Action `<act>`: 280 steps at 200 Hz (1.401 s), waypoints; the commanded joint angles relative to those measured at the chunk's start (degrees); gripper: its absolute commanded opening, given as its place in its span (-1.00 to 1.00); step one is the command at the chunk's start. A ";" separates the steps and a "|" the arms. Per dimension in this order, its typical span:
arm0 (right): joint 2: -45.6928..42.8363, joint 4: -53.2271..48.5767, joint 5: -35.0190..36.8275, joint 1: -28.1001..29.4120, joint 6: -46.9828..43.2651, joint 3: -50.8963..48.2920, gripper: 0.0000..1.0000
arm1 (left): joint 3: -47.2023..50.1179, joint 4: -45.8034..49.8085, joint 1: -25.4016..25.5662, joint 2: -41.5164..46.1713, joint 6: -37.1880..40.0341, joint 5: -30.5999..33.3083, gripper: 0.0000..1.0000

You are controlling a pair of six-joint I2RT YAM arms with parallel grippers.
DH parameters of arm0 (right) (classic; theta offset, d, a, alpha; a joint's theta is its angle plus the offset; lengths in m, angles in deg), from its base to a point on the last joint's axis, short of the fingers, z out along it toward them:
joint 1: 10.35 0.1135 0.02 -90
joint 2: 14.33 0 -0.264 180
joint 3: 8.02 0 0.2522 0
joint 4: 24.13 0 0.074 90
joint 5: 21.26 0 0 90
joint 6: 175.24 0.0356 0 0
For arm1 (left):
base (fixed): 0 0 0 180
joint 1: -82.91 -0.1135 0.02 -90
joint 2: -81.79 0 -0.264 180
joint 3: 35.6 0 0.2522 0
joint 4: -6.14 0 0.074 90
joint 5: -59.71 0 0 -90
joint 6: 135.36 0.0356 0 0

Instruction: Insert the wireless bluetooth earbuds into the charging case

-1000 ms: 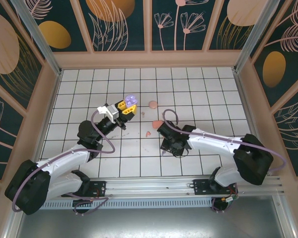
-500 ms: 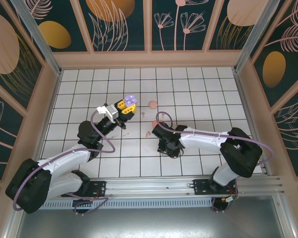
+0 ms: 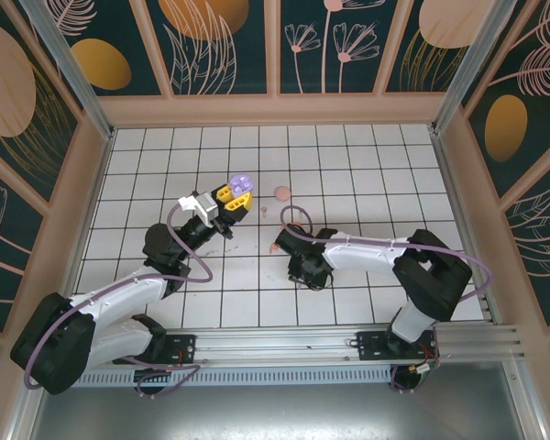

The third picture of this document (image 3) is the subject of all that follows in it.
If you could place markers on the purple earbud charging case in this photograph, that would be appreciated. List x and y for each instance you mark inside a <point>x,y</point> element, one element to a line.
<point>241,184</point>

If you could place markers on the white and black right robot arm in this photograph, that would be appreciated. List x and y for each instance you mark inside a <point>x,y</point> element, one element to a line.
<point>362,252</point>

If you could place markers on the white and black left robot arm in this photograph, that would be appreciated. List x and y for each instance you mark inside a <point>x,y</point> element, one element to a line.
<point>119,293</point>

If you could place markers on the round pink disc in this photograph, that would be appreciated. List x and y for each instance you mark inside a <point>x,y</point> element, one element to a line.
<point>282,194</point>

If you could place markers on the green circuit board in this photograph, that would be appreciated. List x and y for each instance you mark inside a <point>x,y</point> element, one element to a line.
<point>424,369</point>

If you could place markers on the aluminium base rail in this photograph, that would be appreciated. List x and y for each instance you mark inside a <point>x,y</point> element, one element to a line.
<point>275,341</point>

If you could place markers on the aluminium table side rail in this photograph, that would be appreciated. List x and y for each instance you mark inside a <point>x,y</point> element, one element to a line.
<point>449,183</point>
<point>101,169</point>

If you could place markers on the aluminium corner post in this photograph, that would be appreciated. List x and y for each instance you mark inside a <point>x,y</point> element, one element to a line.
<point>476,64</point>
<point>73,78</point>

